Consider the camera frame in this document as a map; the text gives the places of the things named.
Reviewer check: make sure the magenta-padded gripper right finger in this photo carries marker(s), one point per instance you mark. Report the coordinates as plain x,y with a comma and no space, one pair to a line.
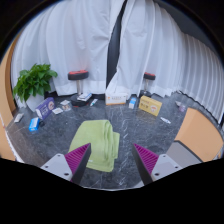
146,160

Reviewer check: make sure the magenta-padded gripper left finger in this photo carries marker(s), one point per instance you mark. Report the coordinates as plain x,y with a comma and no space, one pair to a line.
77,159

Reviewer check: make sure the green towel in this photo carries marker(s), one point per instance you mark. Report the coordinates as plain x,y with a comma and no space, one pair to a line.
96,140

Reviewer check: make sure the white pen-shaped stick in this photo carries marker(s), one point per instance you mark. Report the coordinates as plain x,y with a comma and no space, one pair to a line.
165,120

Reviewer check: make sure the small black object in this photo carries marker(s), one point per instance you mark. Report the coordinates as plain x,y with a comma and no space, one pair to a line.
42,123

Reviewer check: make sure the white flat sachet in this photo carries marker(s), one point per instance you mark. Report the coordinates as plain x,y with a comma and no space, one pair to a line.
57,110
65,102

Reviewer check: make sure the brown printed sachet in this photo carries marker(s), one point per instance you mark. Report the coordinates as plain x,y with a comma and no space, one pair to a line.
67,107

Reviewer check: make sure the yellow cardboard box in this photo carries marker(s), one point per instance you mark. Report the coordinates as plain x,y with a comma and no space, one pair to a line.
150,105

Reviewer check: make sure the small white and blue box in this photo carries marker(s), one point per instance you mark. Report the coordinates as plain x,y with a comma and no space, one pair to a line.
132,103

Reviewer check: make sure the small white tube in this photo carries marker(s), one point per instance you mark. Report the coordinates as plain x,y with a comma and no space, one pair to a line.
94,102

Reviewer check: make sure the purple cardboard box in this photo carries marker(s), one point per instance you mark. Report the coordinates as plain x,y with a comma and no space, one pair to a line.
45,108

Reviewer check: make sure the orange and grey chair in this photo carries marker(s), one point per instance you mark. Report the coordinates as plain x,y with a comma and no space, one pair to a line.
200,130

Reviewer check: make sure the booklet with blue edge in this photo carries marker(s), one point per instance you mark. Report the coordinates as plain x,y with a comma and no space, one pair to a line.
84,96

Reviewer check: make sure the small purple packet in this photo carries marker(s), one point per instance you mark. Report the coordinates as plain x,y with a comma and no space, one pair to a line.
181,106

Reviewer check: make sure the white and orange tissue box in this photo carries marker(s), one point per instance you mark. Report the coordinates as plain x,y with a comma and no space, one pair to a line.
116,99

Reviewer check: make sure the white plastic packet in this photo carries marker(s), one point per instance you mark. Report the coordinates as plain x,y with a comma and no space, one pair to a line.
18,117

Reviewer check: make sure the black stool with red rim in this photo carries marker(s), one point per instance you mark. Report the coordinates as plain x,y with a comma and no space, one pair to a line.
149,76
78,75

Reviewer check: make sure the green potted plant white pot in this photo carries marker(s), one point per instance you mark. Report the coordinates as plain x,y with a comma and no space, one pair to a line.
33,81

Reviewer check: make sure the white curtain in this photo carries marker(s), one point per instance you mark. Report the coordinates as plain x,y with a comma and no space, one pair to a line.
73,40
166,50

